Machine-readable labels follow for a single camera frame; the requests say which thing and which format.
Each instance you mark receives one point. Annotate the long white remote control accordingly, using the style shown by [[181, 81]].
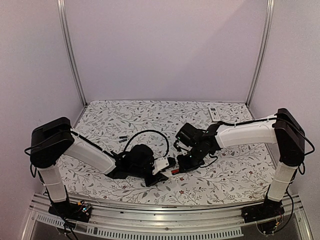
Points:
[[168, 173]]

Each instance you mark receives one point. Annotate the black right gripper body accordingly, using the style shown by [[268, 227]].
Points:
[[197, 155]]

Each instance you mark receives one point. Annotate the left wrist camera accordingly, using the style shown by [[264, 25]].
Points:
[[163, 163]]

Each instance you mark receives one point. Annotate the left aluminium frame post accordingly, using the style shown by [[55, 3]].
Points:
[[61, 7]]

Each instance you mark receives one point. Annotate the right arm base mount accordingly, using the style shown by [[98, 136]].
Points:
[[267, 209]]

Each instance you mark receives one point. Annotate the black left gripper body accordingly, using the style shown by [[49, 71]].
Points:
[[136, 171]]

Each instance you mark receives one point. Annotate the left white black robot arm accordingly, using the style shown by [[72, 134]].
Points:
[[57, 138]]

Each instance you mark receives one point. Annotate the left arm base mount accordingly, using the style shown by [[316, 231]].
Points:
[[66, 210]]

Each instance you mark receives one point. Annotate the white air conditioner remote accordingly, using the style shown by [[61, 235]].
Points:
[[214, 114]]

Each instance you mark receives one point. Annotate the aluminium frame post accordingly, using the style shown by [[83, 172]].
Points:
[[61, 7], [262, 51]]

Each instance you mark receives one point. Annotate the red battery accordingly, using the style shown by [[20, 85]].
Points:
[[175, 171]]

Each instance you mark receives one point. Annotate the right aluminium frame post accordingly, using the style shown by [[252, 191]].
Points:
[[262, 51]]

